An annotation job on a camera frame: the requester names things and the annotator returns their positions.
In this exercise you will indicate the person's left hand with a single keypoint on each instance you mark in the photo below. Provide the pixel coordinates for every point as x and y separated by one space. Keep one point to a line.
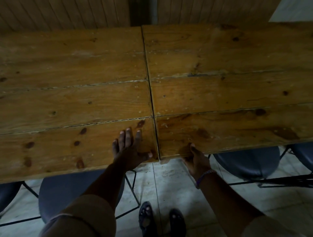
128 156

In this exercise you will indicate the person's right hand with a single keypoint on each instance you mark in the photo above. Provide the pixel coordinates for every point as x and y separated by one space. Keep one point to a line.
198 164

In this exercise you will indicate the person's left little finger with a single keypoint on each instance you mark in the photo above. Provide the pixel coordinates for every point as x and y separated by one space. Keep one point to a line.
115 147

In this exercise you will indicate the person's left middle finger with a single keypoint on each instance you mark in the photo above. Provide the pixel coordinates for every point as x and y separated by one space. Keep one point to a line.
129 138

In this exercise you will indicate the person's left thumb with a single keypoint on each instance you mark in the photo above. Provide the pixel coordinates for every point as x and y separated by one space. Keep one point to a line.
146 155

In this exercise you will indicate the person's right thumb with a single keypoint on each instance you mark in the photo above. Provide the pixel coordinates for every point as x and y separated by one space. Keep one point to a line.
194 150

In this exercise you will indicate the wooden plank table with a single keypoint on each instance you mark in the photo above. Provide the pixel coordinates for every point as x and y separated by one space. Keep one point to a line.
73 97
232 85

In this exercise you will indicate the person's left forearm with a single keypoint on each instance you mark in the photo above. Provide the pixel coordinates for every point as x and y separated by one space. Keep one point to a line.
108 184

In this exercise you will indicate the person's right forearm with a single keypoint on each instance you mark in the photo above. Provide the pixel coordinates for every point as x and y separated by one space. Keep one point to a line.
227 205

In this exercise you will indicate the blue chair with black legs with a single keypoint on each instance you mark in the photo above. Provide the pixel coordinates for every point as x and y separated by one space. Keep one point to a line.
304 153
61 190
8 193
249 161

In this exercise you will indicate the person's left sandalled foot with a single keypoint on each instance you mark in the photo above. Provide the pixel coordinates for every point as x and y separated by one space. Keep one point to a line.
146 217

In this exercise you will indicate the person's sandalled foot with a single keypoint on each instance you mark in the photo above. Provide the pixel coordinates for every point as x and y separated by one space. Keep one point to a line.
177 222
146 217

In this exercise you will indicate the person's right sandalled foot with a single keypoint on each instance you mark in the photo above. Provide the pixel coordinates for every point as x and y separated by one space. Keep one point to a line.
177 222

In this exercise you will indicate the beige left sleeve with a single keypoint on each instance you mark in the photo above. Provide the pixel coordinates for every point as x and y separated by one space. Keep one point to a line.
83 218

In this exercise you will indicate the beige sleeve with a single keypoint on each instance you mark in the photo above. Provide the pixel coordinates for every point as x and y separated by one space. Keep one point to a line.
271 228
83 218

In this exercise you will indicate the beige right sleeve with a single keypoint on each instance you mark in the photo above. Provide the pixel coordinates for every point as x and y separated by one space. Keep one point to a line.
271 228

